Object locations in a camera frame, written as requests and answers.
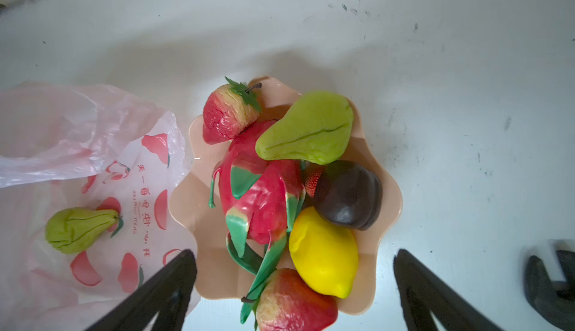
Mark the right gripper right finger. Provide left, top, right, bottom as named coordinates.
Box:
left=393, top=249, right=500, bottom=330

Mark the peach scalloped plastic plate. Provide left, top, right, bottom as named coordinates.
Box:
left=168, top=75, right=404, bottom=317

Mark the yellow toy lemon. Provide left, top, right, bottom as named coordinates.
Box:
left=289, top=207, right=359, bottom=299

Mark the dark brown toy plum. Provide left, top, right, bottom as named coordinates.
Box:
left=305, top=160, right=383, bottom=231

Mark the pink plastic bag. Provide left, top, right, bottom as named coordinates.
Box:
left=1, top=83, right=197, bottom=330

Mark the green toy pear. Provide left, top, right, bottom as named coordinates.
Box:
left=44, top=208, right=119, bottom=255
left=255, top=91, right=354, bottom=165

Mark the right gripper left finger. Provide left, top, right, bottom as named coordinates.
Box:
left=88, top=250, right=197, bottom=331

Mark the red toy strawberry top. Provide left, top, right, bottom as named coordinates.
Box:
left=202, top=76, right=262, bottom=145

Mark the black adjustable wrench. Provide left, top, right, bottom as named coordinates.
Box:
left=523, top=250, right=574, bottom=330

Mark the red toy dragon fruit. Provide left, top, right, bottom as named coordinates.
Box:
left=210, top=120, right=305, bottom=323

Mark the red toy peach bottom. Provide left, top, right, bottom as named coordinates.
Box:
left=240, top=268, right=338, bottom=330

